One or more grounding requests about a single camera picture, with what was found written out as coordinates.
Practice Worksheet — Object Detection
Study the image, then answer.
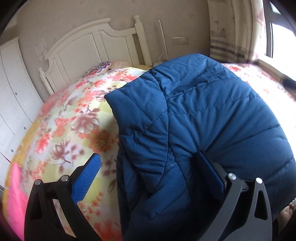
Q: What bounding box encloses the striped patterned curtain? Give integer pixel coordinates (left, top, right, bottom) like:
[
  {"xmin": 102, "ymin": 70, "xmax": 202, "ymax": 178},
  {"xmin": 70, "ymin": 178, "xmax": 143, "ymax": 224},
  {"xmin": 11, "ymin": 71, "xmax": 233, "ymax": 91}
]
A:
[{"xmin": 207, "ymin": 0, "xmax": 272, "ymax": 63}]

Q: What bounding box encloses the floral blanket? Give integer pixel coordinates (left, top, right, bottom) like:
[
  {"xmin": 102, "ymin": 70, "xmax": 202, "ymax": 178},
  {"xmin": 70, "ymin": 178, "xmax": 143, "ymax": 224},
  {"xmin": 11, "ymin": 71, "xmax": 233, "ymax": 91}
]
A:
[{"xmin": 5, "ymin": 61, "xmax": 296, "ymax": 241}]

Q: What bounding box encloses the person's foot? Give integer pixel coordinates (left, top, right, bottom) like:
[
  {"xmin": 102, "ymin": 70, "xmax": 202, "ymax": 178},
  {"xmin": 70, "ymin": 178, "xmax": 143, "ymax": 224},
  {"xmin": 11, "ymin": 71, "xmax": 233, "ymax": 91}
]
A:
[{"xmin": 277, "ymin": 200, "xmax": 296, "ymax": 241}]

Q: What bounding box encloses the white cable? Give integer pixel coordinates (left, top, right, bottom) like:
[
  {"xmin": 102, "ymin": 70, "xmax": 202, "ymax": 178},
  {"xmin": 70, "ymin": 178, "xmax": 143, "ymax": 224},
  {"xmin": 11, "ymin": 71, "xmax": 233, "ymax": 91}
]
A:
[{"xmin": 154, "ymin": 53, "xmax": 170, "ymax": 67}]

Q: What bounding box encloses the window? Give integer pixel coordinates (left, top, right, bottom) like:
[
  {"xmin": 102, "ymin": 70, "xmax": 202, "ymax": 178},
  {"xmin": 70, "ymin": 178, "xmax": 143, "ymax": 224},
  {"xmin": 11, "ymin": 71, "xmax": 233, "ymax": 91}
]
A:
[{"xmin": 264, "ymin": 0, "xmax": 296, "ymax": 80}]

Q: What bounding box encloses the wall socket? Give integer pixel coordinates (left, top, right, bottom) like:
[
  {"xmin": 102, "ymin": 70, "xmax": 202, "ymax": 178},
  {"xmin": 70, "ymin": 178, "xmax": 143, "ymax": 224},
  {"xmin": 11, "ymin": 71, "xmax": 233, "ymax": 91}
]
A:
[{"xmin": 171, "ymin": 36, "xmax": 189, "ymax": 46}]

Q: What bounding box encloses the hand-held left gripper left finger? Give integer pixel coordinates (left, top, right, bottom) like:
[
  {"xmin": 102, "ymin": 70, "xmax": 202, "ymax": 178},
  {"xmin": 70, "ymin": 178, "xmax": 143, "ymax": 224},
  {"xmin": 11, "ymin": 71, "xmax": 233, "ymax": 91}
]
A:
[{"xmin": 24, "ymin": 153, "xmax": 102, "ymax": 241}]

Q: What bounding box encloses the white wardrobe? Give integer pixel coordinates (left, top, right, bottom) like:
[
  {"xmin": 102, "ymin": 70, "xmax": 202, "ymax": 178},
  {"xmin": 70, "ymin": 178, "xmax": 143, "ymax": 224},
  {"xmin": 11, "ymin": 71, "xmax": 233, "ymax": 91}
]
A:
[{"xmin": 0, "ymin": 37, "xmax": 44, "ymax": 193}]

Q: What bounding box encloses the white bed headboard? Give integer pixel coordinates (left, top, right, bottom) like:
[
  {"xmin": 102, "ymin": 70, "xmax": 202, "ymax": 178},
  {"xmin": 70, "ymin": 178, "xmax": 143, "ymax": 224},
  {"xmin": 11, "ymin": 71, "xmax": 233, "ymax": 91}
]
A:
[{"xmin": 39, "ymin": 15, "xmax": 153, "ymax": 95}]

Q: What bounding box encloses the purple patterned pillow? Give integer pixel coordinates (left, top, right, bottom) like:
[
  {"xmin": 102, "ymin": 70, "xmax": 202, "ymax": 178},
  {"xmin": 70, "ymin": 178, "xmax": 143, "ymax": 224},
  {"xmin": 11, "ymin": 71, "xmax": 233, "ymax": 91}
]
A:
[{"xmin": 83, "ymin": 61, "xmax": 113, "ymax": 77}]

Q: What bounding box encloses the thin white rod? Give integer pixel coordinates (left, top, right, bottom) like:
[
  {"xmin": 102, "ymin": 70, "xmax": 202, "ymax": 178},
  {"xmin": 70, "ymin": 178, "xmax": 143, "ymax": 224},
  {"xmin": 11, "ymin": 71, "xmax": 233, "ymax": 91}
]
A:
[{"xmin": 158, "ymin": 20, "xmax": 169, "ymax": 61}]

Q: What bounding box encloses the pink pillow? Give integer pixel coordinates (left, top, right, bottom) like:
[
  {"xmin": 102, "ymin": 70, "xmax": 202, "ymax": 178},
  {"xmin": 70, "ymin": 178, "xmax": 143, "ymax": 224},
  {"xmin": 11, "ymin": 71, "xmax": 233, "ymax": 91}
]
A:
[{"xmin": 110, "ymin": 61, "xmax": 133, "ymax": 70}]

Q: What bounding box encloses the blue puffer jacket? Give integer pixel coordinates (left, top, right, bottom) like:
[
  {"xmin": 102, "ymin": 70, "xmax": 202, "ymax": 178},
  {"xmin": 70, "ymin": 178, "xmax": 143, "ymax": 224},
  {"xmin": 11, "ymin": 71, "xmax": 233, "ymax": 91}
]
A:
[{"xmin": 105, "ymin": 53, "xmax": 296, "ymax": 241}]

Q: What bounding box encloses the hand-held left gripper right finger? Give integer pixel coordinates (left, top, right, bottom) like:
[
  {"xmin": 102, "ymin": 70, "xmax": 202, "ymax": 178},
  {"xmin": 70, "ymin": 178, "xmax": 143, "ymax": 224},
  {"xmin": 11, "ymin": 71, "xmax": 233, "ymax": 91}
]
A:
[{"xmin": 196, "ymin": 150, "xmax": 273, "ymax": 241}]

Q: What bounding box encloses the pink cloth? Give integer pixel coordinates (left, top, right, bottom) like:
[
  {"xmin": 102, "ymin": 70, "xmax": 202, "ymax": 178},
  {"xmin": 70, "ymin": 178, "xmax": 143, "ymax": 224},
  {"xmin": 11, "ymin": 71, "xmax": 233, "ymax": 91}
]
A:
[{"xmin": 3, "ymin": 162, "xmax": 29, "ymax": 240}]

